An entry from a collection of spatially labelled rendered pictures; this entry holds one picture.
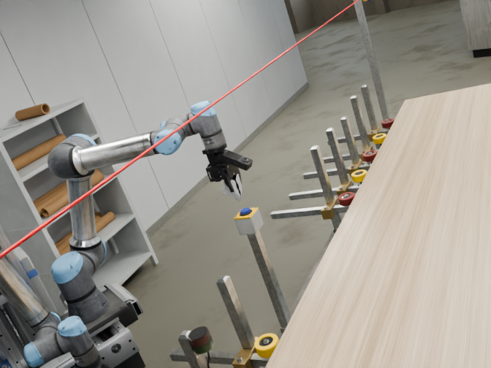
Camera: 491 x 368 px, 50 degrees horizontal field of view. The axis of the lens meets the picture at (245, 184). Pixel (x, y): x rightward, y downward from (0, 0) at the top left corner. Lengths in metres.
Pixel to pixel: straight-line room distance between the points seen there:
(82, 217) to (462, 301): 1.31
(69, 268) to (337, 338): 0.94
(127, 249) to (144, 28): 2.38
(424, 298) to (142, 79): 4.39
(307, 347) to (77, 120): 3.27
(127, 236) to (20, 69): 1.64
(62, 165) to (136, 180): 3.54
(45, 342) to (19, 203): 2.25
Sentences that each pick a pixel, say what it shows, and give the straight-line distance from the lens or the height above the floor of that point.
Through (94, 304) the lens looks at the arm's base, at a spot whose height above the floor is 1.09.
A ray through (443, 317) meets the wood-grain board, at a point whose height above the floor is 0.90.
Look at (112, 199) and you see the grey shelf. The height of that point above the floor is 0.66.
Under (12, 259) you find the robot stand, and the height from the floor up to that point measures 1.32.
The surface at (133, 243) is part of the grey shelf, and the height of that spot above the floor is 0.21.
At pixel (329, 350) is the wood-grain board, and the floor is 0.90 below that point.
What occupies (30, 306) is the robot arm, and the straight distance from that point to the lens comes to 1.88.
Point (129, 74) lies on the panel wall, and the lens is 5.54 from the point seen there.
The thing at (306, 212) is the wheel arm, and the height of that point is 0.85.
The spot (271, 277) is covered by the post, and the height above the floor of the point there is 0.95.
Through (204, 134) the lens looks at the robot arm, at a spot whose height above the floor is 1.54.
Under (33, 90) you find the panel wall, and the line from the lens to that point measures 4.68.
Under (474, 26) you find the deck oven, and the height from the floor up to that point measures 0.44.
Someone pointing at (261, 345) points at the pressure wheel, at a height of 0.90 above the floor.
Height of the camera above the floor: 1.94
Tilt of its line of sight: 20 degrees down
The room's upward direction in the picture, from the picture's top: 20 degrees counter-clockwise
